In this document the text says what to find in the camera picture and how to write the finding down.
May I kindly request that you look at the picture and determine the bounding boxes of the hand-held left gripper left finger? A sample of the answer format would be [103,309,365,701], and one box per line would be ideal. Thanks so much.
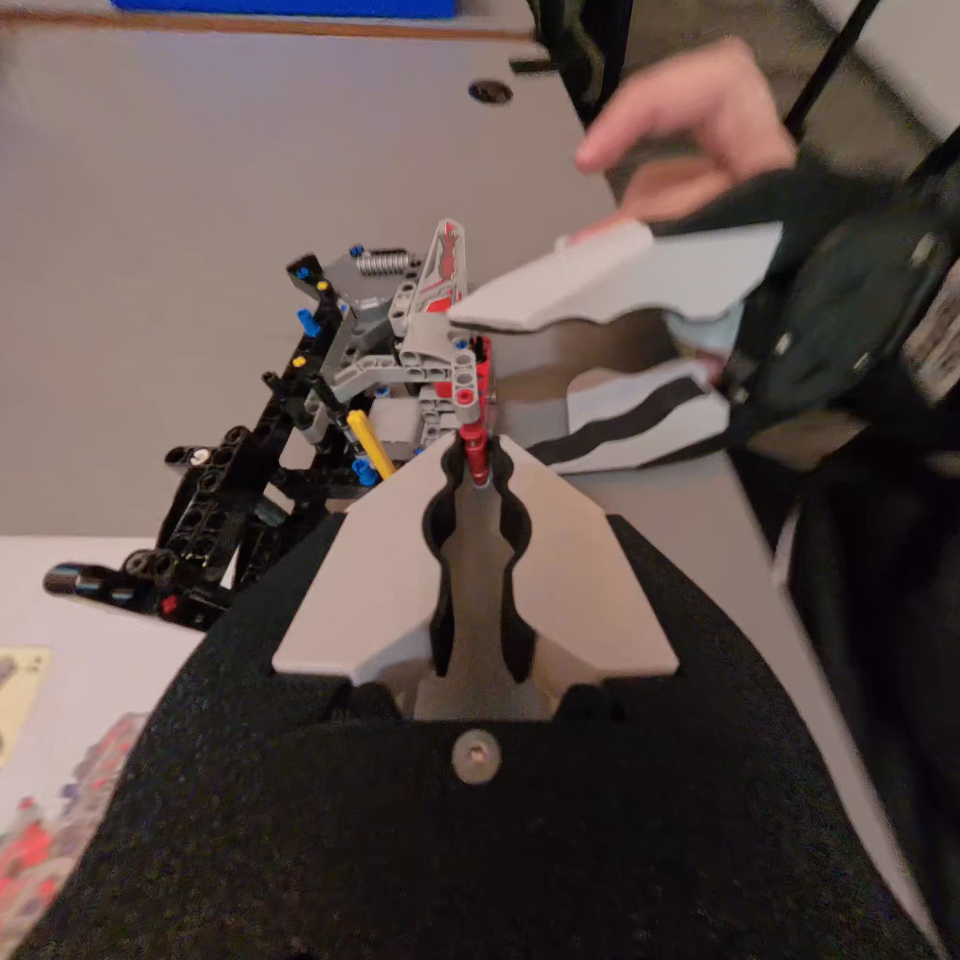
[270,435,460,687]

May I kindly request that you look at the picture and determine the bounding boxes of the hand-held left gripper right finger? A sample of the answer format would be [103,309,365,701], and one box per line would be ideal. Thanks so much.
[491,435,681,687]

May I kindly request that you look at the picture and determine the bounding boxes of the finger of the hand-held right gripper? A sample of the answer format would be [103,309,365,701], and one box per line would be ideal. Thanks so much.
[447,219,785,333]
[528,358,732,475]

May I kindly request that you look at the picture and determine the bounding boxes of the grey red toy truck model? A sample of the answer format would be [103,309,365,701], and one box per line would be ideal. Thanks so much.
[43,217,500,631]

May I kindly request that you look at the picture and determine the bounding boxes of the person's right forearm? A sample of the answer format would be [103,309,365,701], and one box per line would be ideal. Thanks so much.
[651,146,960,249]

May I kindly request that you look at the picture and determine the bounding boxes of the person's right hand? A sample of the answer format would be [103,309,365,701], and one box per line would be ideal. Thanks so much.
[558,36,798,246]

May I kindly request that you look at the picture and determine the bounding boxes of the white instruction booklet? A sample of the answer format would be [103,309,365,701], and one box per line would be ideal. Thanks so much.
[0,534,235,960]

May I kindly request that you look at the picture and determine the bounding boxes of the person's torso in black hoodie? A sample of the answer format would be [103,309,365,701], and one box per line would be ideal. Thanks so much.
[750,442,960,954]

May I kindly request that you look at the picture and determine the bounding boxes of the blue storage bin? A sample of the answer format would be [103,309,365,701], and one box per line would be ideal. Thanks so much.
[111,0,459,20]

